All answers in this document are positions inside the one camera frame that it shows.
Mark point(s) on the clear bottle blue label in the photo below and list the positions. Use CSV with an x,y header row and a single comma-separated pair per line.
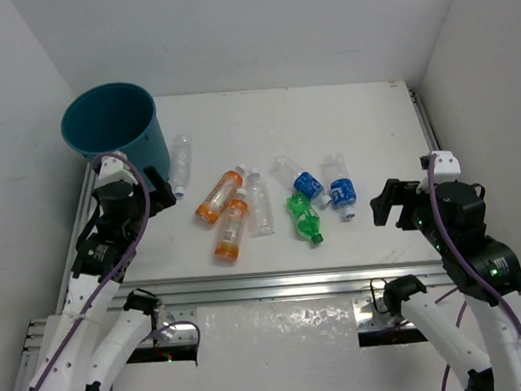
x,y
341,189
291,175

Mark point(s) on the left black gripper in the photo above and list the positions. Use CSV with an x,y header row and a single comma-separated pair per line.
x,y
160,193

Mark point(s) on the white front cover panel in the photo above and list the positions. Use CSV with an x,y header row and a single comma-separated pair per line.
x,y
290,346

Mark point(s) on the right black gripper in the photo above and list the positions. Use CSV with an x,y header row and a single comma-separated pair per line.
x,y
394,191

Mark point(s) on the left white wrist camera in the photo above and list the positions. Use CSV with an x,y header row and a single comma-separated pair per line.
x,y
113,169

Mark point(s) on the green plastic bottle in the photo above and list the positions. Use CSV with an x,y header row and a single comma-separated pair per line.
x,y
305,219

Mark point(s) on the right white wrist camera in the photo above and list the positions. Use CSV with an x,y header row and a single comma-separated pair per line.
x,y
440,167

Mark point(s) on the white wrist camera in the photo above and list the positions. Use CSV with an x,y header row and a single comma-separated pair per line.
x,y
440,167
113,169

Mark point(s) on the aluminium rail frame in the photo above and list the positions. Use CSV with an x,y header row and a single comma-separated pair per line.
x,y
376,129

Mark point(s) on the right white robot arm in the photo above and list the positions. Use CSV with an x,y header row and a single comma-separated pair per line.
x,y
487,272

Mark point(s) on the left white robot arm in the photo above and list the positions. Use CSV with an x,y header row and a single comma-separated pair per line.
x,y
74,360

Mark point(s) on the teal plastic bin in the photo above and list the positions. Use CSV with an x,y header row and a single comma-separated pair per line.
x,y
117,117

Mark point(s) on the orange juice bottle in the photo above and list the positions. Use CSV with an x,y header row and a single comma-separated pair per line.
x,y
217,200
232,226

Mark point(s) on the clear crushed bottle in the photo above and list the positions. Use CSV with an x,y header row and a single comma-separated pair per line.
x,y
262,218

